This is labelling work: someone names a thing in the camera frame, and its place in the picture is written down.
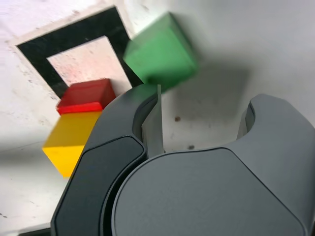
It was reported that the yellow cube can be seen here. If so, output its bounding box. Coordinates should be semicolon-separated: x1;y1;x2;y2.
42;110;103;178

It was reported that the red cube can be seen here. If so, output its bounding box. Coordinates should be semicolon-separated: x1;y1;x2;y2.
57;78;116;115

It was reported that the black tape square outline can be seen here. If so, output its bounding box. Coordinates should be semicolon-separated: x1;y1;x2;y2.
16;6;145;99

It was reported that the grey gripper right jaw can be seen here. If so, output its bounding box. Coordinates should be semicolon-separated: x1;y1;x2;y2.
110;93;315;236

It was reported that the green cube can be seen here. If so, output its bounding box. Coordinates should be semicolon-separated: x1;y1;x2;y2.
123;11;199;93

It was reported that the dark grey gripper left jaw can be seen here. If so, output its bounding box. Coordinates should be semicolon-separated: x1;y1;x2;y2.
50;85;164;236

